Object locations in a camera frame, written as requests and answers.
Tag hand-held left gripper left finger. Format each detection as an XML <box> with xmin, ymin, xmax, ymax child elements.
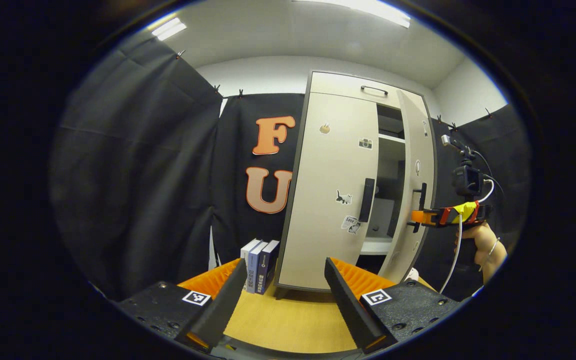
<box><xmin>118</xmin><ymin>257</ymin><xmax>249</xmax><ymax>353</ymax></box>

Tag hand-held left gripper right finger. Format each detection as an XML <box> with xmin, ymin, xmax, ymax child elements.
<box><xmin>324</xmin><ymin>256</ymin><xmax>462</xmax><ymax>355</ymax></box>

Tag black door handle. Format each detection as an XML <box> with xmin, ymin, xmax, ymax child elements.
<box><xmin>407</xmin><ymin>182</ymin><xmax>428</xmax><ymax>234</ymax></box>
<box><xmin>358</xmin><ymin>177</ymin><xmax>376</xmax><ymax>224</ymax></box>

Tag beige cabinet door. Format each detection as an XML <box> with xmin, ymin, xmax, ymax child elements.
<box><xmin>275</xmin><ymin>91</ymin><xmax>380</xmax><ymax>292</ymax></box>
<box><xmin>378</xmin><ymin>89</ymin><xmax>437</xmax><ymax>285</ymax></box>

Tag beige double-door shoe cabinet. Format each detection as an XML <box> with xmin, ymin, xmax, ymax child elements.
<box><xmin>274</xmin><ymin>70</ymin><xmax>439</xmax><ymax>301</ymax></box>

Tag grey-blue book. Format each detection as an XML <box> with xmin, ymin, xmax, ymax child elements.
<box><xmin>247</xmin><ymin>241</ymin><xmax>270</xmax><ymax>294</ymax></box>

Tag dark navy book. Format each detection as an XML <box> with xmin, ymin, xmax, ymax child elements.
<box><xmin>257</xmin><ymin>240</ymin><xmax>281</xmax><ymax>295</ymax></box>

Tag black backdrop cloth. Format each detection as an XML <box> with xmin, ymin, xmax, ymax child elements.
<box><xmin>50</xmin><ymin>32</ymin><xmax>531</xmax><ymax>303</ymax></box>

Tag long ceiling light panel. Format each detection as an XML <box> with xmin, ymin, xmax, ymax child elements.
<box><xmin>293</xmin><ymin>0</ymin><xmax>412</xmax><ymax>29</ymax></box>

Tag small ceiling light panel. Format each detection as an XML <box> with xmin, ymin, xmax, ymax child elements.
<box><xmin>150</xmin><ymin>17</ymin><xmax>188</xmax><ymax>42</ymax></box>

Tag white cable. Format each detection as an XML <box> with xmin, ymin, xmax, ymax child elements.
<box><xmin>438</xmin><ymin>179</ymin><xmax>496</xmax><ymax>295</ymax></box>

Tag thin silver bracelet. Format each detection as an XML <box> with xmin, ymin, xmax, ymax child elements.
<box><xmin>478</xmin><ymin>236</ymin><xmax>500</xmax><ymax>273</ymax></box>

